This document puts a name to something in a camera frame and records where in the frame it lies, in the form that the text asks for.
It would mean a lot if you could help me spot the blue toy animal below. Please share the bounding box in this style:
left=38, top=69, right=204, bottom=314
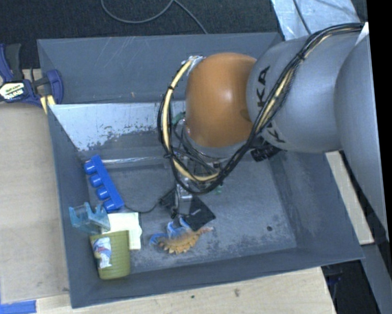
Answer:
left=146, top=218, right=193, bottom=247

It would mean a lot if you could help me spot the pale wood board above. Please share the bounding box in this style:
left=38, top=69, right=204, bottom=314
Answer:
left=0, top=100, right=72, bottom=304

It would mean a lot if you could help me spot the pale yellow sponge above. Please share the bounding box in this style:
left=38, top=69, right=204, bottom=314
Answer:
left=106, top=210, right=146, bottom=254

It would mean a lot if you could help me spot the thin black cable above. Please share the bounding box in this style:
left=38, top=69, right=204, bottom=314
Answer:
left=121, top=186, right=178, bottom=216

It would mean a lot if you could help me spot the black flat square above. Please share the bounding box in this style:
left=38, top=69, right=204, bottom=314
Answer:
left=181, top=193, right=218, bottom=233

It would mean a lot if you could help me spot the grey metal bin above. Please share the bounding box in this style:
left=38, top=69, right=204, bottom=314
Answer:
left=36, top=10, right=368, bottom=310

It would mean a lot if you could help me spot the blue block with four pegs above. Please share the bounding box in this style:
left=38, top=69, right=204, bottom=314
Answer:
left=82, top=152, right=126, bottom=214

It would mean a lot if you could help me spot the orange toy dinosaur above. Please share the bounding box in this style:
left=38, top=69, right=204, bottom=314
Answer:
left=156, top=224, right=217, bottom=258

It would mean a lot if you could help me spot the green cup with print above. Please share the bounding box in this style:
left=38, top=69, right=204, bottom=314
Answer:
left=88, top=229, right=135, bottom=282

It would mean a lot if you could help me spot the teal clear tape dispenser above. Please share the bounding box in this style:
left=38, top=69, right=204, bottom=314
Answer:
left=67, top=199, right=112, bottom=238

